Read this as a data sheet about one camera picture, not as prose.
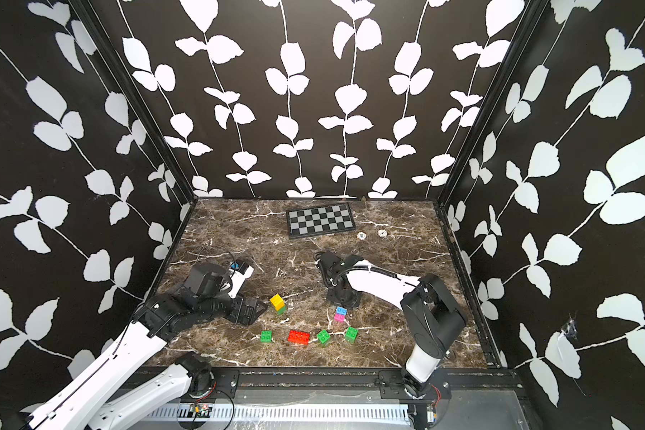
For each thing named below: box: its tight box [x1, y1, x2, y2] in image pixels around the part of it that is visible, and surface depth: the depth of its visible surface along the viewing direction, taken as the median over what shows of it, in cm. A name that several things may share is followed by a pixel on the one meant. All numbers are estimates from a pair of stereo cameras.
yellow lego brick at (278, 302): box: [269, 292, 286, 311], surface depth 85 cm
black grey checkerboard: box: [285, 202, 356, 240], surface depth 113 cm
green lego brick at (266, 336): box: [259, 329, 274, 344], surface depth 83 cm
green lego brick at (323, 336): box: [316, 328, 331, 344], surface depth 81 cm
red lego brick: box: [287, 329, 311, 345], surface depth 83 cm
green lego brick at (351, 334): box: [344, 326, 360, 344], surface depth 82 cm
